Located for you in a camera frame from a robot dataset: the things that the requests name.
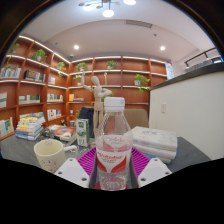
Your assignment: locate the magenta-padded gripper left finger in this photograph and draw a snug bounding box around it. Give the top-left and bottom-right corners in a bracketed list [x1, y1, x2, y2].
[54, 147, 100, 190]

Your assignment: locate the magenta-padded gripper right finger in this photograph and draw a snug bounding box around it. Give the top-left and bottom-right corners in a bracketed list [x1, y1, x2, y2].
[128, 147, 173, 189]

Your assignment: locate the clear plastic water bottle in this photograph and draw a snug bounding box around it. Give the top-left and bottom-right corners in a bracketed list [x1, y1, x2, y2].
[94, 96, 134, 192]

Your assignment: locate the cream mug with red drawing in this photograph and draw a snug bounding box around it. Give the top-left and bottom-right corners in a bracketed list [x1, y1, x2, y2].
[33, 138, 80, 174]

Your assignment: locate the white book stack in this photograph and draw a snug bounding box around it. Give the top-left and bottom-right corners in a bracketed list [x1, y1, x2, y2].
[130, 125, 179, 164]

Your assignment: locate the dark book stack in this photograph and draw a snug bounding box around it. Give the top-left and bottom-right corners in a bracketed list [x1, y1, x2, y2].
[43, 123, 78, 144]

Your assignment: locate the white carton with green print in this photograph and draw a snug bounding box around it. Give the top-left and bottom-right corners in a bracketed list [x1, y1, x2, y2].
[75, 118, 91, 148]

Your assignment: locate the tan chair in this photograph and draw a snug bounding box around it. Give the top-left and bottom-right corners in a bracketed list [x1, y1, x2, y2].
[123, 108, 150, 130]

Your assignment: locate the dark chair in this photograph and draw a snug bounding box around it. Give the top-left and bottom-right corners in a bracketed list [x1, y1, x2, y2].
[77, 106, 96, 130]

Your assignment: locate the colourful book stack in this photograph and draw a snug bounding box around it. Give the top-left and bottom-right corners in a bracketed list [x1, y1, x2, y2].
[14, 111, 47, 142]

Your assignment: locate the wooden artist mannequin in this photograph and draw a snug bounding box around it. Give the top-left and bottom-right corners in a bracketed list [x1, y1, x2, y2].
[80, 70, 114, 141]

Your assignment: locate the ceiling air vent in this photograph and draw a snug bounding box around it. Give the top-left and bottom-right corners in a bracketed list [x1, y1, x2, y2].
[125, 19, 154, 29]

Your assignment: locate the branched ceiling lamp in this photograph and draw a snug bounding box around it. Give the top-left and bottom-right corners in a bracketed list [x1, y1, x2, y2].
[78, 0, 138, 18]

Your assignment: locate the wooden wall shelf unit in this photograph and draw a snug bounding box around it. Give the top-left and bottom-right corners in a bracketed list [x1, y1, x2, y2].
[0, 34, 174, 141]

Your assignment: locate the white wall notice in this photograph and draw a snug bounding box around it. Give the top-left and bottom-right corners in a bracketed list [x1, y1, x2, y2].
[165, 62, 175, 81]

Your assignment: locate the black curtain rail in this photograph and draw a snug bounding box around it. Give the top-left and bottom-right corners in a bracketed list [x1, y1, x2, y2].
[184, 47, 223, 68]

